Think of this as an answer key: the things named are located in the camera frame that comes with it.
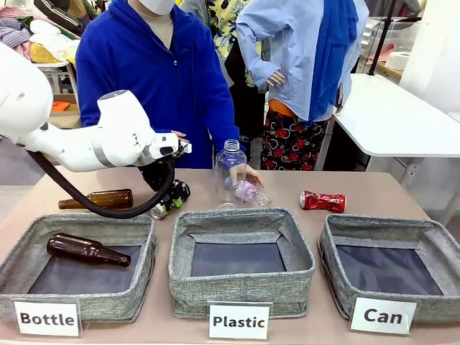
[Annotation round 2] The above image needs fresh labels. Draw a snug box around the clear plastic storage box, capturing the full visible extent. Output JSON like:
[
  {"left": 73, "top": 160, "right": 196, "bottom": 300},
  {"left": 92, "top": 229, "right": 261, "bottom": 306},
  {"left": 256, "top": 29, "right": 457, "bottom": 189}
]
[{"left": 361, "top": 15, "right": 422, "bottom": 55}]

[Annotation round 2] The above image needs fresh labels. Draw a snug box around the grey fabric basket bottle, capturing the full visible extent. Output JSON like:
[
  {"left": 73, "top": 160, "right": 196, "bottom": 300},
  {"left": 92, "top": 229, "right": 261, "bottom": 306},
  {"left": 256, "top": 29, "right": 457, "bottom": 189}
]
[{"left": 0, "top": 212, "right": 158, "bottom": 323}]

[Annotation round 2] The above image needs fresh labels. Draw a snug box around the grey fabric basket can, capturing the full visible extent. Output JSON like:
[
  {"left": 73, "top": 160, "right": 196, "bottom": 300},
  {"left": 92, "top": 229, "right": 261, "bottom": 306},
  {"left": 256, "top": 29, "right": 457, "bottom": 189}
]
[{"left": 317, "top": 213, "right": 460, "bottom": 324}]

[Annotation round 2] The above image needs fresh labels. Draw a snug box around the yellow floral shirt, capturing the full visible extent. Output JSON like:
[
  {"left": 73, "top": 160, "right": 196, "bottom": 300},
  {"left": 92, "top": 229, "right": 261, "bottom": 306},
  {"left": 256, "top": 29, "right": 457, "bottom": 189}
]
[{"left": 206, "top": 0, "right": 267, "bottom": 89}]

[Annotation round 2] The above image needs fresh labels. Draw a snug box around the silver green crushed can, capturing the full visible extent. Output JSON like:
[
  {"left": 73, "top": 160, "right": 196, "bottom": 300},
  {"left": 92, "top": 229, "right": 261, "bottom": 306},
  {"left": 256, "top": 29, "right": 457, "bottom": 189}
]
[{"left": 148, "top": 203, "right": 170, "bottom": 221}]

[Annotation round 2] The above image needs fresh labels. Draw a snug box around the mannequin in light blue shirt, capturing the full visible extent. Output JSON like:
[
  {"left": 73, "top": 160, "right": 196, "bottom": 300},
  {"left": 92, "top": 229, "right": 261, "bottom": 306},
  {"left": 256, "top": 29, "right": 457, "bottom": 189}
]
[{"left": 235, "top": 0, "right": 370, "bottom": 123}]

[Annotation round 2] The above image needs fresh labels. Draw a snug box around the black red floral skirt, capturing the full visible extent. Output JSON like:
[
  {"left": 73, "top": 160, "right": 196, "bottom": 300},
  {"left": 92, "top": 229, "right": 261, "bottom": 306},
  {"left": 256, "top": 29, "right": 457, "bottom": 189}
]
[{"left": 259, "top": 106, "right": 328, "bottom": 172}]

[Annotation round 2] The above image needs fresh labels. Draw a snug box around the red crushed soda can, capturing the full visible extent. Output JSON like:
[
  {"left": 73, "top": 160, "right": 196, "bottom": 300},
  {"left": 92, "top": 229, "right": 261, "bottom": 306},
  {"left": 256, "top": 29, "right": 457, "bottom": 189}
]
[{"left": 300, "top": 190, "right": 347, "bottom": 214}]

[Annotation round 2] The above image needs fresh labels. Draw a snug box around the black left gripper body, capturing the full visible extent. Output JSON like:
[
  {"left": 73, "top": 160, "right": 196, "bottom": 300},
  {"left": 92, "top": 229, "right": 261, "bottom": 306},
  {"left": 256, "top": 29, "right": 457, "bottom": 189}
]
[{"left": 141, "top": 160, "right": 177, "bottom": 193}]

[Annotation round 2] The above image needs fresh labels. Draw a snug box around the black stand pole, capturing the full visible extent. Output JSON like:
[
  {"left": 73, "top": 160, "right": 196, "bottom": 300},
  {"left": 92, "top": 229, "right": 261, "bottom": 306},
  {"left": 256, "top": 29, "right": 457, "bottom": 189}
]
[{"left": 367, "top": 0, "right": 397, "bottom": 76}]

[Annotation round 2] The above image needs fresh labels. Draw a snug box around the brown glass bottle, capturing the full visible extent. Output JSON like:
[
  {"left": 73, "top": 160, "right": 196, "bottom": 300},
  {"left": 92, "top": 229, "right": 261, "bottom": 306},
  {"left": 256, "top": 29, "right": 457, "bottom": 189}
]
[
  {"left": 46, "top": 233, "right": 132, "bottom": 268},
  {"left": 57, "top": 188, "right": 134, "bottom": 211}
]

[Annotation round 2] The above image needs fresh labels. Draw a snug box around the white side table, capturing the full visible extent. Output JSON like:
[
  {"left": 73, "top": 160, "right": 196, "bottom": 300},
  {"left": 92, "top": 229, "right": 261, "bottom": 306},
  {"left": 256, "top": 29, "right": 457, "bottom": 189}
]
[{"left": 331, "top": 73, "right": 460, "bottom": 224}]

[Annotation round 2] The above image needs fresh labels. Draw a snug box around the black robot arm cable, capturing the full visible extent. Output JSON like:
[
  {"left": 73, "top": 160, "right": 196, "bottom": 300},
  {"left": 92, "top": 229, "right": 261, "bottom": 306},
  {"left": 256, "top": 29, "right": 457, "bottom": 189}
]
[{"left": 25, "top": 149, "right": 177, "bottom": 219}]

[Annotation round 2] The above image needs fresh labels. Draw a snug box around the person in blue hoodie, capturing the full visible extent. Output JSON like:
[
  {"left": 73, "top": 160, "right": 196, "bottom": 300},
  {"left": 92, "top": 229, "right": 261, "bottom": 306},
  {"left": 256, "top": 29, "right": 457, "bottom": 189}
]
[{"left": 75, "top": 0, "right": 242, "bottom": 170}]

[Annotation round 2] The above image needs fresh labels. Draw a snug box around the person's left forearm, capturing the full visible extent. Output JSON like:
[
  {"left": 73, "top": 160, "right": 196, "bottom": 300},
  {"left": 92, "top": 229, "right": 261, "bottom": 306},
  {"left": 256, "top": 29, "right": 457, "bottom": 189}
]
[{"left": 208, "top": 107, "right": 242, "bottom": 170}]

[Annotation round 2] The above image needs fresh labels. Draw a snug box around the white paper roll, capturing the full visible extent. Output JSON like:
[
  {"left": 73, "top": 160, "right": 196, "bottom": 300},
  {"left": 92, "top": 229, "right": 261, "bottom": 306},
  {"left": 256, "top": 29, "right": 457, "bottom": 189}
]
[{"left": 385, "top": 50, "right": 412, "bottom": 72}]

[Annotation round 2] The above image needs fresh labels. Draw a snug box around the grey fabric basket plastic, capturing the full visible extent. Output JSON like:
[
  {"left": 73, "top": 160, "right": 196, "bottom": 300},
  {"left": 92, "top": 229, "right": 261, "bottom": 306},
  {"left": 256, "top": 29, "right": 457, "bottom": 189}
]
[{"left": 168, "top": 207, "right": 316, "bottom": 319}]

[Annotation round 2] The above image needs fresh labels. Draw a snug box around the white sign reading Bottle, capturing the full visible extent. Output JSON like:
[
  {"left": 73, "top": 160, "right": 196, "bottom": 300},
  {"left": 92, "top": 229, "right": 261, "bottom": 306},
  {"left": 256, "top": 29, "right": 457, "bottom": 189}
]
[{"left": 13, "top": 298, "right": 82, "bottom": 338}]

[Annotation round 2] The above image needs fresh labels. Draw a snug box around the white sign reading Can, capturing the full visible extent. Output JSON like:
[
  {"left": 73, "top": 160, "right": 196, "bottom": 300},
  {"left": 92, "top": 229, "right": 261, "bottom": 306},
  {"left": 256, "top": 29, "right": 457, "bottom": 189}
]
[{"left": 349, "top": 296, "right": 418, "bottom": 336}]

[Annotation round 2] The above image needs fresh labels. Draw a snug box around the white face mask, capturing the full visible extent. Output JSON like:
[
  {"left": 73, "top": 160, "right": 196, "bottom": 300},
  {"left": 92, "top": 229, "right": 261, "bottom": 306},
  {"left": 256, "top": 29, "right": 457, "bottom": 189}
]
[{"left": 137, "top": 0, "right": 176, "bottom": 16}]

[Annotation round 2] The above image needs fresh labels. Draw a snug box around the person's right hand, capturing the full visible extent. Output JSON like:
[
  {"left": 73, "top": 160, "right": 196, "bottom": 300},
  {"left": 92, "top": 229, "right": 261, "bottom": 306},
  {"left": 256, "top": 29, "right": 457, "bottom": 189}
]
[{"left": 171, "top": 130, "right": 190, "bottom": 157}]

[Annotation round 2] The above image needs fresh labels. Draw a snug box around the pile of clothes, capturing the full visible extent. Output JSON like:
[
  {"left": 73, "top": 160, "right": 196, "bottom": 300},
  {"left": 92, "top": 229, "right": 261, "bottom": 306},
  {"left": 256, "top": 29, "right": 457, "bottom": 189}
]
[{"left": 0, "top": 0, "right": 98, "bottom": 65}]

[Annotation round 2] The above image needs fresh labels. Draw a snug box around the person's left hand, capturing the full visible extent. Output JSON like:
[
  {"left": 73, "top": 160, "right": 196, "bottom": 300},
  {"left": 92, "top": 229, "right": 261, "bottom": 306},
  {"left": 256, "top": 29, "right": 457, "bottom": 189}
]
[{"left": 229, "top": 163, "right": 265, "bottom": 190}]

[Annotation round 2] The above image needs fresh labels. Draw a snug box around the white sign reading Plastic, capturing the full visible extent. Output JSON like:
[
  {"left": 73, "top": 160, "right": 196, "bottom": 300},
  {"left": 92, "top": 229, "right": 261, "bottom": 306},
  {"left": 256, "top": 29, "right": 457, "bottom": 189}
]
[{"left": 207, "top": 301, "right": 272, "bottom": 341}]

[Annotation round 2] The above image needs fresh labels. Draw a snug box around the crushed clear plastic bottle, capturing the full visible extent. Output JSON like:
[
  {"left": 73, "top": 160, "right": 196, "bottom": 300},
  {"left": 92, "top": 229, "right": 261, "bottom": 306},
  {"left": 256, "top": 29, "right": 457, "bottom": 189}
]
[{"left": 234, "top": 180, "right": 272, "bottom": 209}]

